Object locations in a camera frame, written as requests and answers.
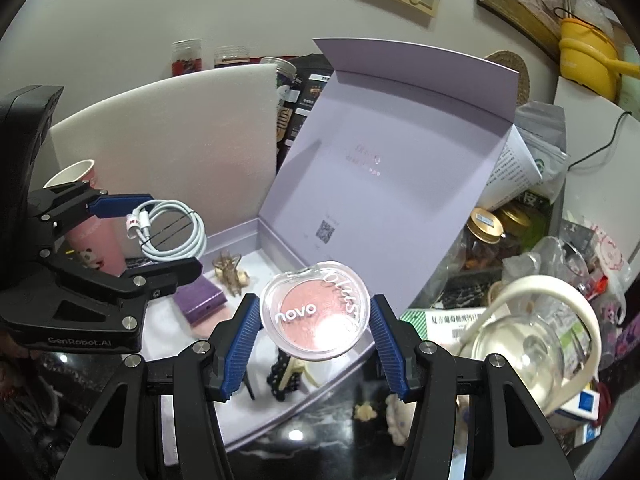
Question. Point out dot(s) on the black large hair claw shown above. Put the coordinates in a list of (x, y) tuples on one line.
[(248, 385)]

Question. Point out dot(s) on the white foam board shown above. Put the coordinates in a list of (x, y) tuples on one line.
[(175, 135)]

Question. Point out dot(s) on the grey foil pouch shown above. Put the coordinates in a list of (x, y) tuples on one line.
[(540, 130)]

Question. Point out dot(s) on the black polka dot hair accessory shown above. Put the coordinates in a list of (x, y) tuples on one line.
[(276, 375)]

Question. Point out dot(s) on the pink round powder puff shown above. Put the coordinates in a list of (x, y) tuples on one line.
[(207, 328)]

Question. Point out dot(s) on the clear plastic bag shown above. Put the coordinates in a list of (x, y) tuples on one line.
[(545, 265)]

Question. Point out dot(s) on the yellow pot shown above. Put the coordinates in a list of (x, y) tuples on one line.
[(585, 55)]

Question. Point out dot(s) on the pink blush compact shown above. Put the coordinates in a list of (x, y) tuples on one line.
[(310, 322)]

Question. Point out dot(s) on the lavender gift box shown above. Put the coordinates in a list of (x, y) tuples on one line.
[(400, 160)]

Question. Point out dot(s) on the white pink printed package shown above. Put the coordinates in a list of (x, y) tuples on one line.
[(607, 252)]

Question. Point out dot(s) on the cream hair claw clip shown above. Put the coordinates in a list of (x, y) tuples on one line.
[(296, 379)]

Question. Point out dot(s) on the white and blue medicine box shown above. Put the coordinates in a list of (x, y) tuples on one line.
[(585, 403)]

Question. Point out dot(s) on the black snack bag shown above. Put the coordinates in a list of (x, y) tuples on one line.
[(305, 95)]

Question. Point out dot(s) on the purple rectangular case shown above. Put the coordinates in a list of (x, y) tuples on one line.
[(200, 301)]

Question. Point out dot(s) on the gold hair clip with plush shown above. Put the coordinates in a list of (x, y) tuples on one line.
[(232, 276)]

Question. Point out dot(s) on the glass jar with gold lid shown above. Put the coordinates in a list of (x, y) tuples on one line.
[(517, 222), (485, 240)]

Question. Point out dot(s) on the round woven coaster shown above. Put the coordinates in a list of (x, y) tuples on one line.
[(520, 67)]

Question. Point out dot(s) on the small cream charm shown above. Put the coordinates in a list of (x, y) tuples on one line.
[(364, 411)]

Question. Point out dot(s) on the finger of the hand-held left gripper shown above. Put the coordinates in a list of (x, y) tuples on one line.
[(122, 204), (165, 272)]

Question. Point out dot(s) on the pink paper cup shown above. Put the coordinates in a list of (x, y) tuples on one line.
[(97, 242)]

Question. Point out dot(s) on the gold picture frame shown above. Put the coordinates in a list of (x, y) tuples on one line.
[(500, 22)]

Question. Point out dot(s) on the white refrigerator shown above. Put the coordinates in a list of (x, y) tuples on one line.
[(600, 190)]

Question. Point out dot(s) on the clear jar with white lid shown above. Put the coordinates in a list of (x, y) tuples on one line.
[(277, 72)]

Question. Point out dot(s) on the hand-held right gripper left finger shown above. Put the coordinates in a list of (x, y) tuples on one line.
[(240, 350)]

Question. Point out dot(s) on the printed paper leaflet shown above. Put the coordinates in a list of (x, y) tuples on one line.
[(510, 170)]

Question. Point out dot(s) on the green striped medicine box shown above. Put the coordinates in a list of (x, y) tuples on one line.
[(440, 325)]

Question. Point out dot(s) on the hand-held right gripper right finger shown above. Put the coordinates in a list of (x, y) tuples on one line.
[(392, 350)]

